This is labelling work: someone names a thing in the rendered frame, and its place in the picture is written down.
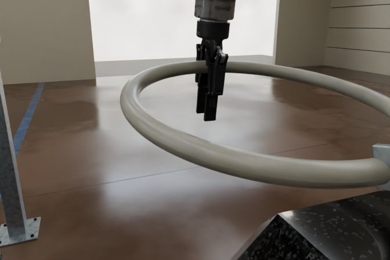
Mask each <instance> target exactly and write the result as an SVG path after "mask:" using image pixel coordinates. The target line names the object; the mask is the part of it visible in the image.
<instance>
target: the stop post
mask: <svg viewBox="0 0 390 260"><path fill-rule="evenodd" d="M0 194H1V199H2V205H3V211H4V214H5V220H6V223H5V224H2V225H1V227H0V247H5V246H9V245H14V244H19V243H24V242H27V241H32V240H37V239H38V232H39V225H40V221H41V217H37V218H31V219H27V218H26V212H25V208H24V202H23V195H22V192H21V185H20V179H19V173H18V169H17V162H16V156H15V150H14V145H13V139H12V133H11V129H10V123H9V117H8V110H7V106H6V100H5V94H4V89H3V83H2V77H1V71H0Z"/></svg>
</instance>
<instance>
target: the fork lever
mask: <svg viewBox="0 0 390 260"><path fill-rule="evenodd" d="M372 148H373V158H377V159H379V160H381V161H383V162H384V163H386V165H387V166H388V167H389V169H390V145H388V144H379V143H377V144H375V145H373V146H372ZM375 187H376V188H377V189H382V190H387V191H390V180H389V181H388V182H387V183H386V184H383V185H378V186H375Z"/></svg>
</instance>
